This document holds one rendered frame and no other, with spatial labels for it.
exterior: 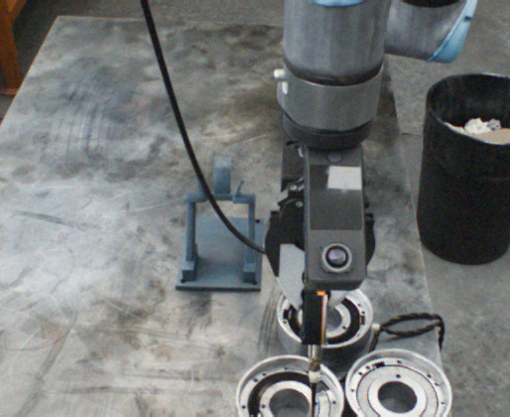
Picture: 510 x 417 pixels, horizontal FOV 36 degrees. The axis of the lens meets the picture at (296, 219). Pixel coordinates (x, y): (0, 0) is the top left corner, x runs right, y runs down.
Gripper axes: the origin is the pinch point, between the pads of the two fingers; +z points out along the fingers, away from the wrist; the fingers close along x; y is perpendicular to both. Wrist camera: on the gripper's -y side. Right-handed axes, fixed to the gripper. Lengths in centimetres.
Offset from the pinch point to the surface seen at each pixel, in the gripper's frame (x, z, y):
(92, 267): 25.5, 13.1, 17.5
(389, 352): -8.3, 9.3, 2.1
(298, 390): 1.1, 10.3, -2.2
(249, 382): 6.0, 10.1, -1.4
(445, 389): -13.6, 9.8, -2.0
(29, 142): 39, 13, 43
